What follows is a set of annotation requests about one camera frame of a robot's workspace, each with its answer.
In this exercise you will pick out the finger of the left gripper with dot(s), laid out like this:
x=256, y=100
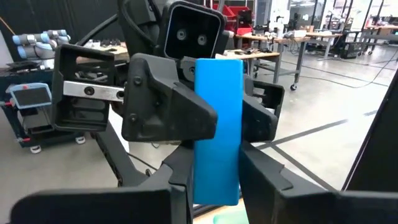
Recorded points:
x=161, y=109
x=258, y=124

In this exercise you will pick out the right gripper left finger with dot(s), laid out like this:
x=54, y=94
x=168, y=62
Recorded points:
x=124, y=208

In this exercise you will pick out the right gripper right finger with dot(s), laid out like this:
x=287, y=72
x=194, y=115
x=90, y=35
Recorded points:
x=295, y=208

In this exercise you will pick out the blue wooden block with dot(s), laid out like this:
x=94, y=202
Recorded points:
x=217, y=130

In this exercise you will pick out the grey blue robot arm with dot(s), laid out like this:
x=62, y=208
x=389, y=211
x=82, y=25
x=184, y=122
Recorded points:
x=37, y=43

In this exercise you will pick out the black wheeled cart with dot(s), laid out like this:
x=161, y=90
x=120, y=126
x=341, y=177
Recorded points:
x=37, y=130

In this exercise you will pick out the blue screen device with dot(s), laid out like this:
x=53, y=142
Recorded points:
x=29, y=95

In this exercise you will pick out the teal plastic bin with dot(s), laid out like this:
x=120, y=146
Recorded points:
x=231, y=217

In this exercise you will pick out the wooden top desk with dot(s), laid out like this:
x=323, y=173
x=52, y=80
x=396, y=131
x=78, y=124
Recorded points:
x=261, y=56
x=280, y=39
x=323, y=35
x=382, y=31

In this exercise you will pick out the red storage bin rack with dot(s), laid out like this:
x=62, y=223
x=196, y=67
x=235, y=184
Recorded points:
x=236, y=18

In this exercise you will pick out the black equipment case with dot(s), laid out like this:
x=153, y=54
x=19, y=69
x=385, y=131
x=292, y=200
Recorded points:
x=351, y=49

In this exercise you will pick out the black aluminium table frame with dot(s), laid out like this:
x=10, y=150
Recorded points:
x=115, y=155

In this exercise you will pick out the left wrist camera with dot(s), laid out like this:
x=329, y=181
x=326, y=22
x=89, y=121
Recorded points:
x=192, y=31

